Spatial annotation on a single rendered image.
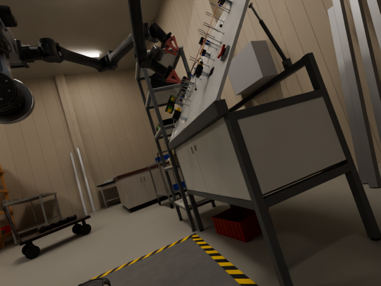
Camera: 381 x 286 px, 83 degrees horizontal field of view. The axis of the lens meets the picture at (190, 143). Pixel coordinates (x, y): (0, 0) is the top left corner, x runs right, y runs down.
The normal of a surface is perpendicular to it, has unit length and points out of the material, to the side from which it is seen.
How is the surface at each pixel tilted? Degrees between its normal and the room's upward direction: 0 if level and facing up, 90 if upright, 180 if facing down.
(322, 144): 90
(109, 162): 90
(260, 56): 90
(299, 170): 90
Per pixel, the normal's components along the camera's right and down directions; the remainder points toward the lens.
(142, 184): 0.38, -0.19
